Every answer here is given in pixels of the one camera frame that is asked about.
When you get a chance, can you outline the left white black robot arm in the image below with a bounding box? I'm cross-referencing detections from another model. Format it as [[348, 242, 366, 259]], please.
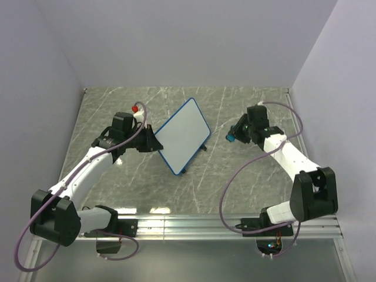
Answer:
[[29, 109, 163, 246]]

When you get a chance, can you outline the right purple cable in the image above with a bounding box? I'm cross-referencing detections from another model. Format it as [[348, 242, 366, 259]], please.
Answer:
[[219, 101, 304, 259]]

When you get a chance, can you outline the right aluminium side rail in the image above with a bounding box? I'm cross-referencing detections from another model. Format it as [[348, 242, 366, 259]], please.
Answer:
[[283, 88, 308, 157]]

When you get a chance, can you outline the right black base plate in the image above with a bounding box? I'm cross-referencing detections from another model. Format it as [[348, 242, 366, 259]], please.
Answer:
[[236, 217, 294, 237]]

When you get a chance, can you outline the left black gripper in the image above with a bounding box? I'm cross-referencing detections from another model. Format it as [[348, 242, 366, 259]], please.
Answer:
[[123, 123, 163, 152]]

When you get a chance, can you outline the aluminium mounting rail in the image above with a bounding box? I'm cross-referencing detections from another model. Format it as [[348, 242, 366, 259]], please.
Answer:
[[32, 214, 343, 246]]

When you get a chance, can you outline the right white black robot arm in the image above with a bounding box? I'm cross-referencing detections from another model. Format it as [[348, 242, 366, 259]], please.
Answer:
[[226, 102, 338, 235]]

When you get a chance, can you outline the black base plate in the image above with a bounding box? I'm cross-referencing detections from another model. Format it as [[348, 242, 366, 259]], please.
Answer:
[[236, 217, 294, 237], [83, 219, 138, 237]]

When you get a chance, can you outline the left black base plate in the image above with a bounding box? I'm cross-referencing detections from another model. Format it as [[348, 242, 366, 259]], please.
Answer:
[[83, 219, 138, 237]]

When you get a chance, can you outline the blue whiteboard eraser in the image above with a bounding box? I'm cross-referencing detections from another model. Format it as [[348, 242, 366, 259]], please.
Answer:
[[226, 125, 236, 142]]

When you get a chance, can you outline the blue framed small whiteboard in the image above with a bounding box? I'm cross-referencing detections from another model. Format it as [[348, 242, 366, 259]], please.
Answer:
[[155, 98, 212, 176]]

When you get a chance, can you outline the purple cable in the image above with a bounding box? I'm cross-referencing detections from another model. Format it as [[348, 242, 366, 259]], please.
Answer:
[[13, 101, 147, 273], [219, 101, 304, 259]]

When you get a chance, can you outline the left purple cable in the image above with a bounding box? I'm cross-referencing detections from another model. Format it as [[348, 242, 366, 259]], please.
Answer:
[[13, 101, 147, 273]]

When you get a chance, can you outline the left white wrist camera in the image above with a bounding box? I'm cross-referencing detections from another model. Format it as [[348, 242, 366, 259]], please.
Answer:
[[132, 104, 150, 123]]

